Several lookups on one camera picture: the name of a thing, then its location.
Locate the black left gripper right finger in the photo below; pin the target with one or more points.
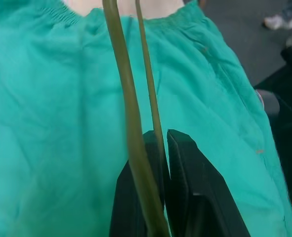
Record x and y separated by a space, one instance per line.
197 197

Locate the black metal floor frame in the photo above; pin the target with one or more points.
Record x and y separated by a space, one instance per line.
289 148

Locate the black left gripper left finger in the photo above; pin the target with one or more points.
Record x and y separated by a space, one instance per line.
126 209

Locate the teal green shorts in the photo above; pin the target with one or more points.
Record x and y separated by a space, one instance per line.
49 98

